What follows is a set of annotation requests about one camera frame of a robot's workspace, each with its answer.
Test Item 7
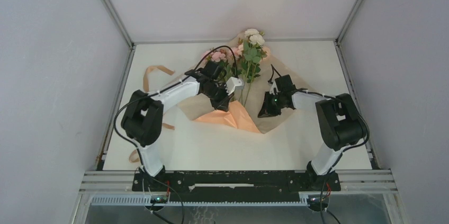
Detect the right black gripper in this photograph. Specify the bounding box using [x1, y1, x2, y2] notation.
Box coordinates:
[258, 90, 285, 117]

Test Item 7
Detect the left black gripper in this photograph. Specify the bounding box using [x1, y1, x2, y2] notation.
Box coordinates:
[202, 83, 234, 112]

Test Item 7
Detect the beige wrapping paper sheet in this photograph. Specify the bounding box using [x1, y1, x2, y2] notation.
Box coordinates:
[178, 32, 310, 134]

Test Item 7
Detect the white rose stem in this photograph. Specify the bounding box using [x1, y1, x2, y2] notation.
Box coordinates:
[238, 28, 267, 106]

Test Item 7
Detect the tan ribbon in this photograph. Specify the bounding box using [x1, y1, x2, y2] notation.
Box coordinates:
[128, 65, 176, 164]

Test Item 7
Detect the pink rose stem bunch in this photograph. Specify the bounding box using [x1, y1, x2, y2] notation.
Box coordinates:
[194, 46, 239, 94]

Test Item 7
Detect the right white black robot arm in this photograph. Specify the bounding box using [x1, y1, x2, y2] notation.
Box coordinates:
[257, 75, 370, 190]

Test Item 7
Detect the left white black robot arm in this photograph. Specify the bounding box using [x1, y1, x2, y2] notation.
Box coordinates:
[120, 61, 244, 191]

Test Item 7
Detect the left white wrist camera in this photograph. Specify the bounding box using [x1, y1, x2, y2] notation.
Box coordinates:
[226, 77, 245, 95]

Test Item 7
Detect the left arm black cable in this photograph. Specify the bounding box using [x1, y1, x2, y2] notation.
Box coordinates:
[112, 44, 243, 224]

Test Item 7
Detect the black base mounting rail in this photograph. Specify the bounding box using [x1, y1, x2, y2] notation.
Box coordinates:
[132, 170, 341, 203]

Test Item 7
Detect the white slotted cable duct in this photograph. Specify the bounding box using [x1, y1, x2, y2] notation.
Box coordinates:
[89, 194, 309, 207]

